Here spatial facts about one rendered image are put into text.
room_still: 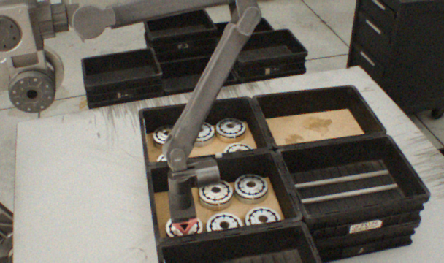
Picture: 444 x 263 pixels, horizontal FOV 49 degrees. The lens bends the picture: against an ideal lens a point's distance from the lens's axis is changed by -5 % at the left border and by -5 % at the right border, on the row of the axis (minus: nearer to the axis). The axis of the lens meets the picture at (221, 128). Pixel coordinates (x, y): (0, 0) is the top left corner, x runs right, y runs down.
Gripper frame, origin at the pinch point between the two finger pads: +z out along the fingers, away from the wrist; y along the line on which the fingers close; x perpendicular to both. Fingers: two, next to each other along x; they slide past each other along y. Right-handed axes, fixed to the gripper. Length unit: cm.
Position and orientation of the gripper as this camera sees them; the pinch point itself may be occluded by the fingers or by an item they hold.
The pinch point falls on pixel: (183, 224)
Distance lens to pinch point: 142.2
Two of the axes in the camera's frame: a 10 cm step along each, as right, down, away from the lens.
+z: 0.1, 7.8, 6.3
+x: -9.8, 1.3, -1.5
